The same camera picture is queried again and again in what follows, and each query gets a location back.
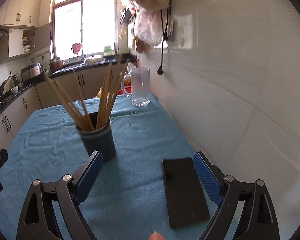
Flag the electric kettle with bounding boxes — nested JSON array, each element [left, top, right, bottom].
[[11, 75, 19, 87]]

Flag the kitchen cabinets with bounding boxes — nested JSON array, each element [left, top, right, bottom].
[[0, 0, 51, 64], [0, 60, 136, 156]]

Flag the chopstick in holder far left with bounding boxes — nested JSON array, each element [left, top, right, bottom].
[[53, 79, 90, 131]]

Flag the silver rice cooker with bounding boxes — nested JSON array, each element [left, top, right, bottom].
[[21, 62, 43, 82]]

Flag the person's left hand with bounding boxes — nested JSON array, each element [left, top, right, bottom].
[[148, 231, 165, 240]]

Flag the chopstick in holder leaning left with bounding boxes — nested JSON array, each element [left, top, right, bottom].
[[72, 70, 94, 132]]

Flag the black smartphone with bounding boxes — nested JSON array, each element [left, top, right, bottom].
[[162, 158, 210, 229]]

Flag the brown clay pot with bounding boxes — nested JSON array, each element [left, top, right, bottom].
[[50, 57, 63, 73]]

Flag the wooden chopstick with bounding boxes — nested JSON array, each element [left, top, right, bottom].
[[101, 60, 129, 126], [103, 72, 121, 126], [44, 74, 87, 129]]

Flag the pink hanging plastic bag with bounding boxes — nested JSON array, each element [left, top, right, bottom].
[[133, 9, 163, 46]]

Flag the dark perforated utensil holder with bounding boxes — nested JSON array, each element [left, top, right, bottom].
[[76, 119, 116, 163]]

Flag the blue table cloth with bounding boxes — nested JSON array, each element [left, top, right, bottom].
[[0, 93, 239, 240]]

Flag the black power cable with plug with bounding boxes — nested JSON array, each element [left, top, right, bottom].
[[156, 7, 171, 75]]

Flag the kitchen window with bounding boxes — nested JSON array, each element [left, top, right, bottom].
[[52, 0, 116, 60]]

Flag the yellow plastic bag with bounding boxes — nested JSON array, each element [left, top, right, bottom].
[[96, 87, 103, 98]]

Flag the pink cloth at window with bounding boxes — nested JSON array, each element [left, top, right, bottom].
[[71, 43, 83, 55]]

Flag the upper kitchen cabinets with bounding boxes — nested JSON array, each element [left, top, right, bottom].
[[0, 0, 51, 64]]

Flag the lower kitchen cabinets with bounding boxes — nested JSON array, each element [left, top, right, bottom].
[[0, 60, 136, 156]]

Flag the clear glass mug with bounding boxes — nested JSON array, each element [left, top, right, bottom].
[[121, 67, 151, 107]]

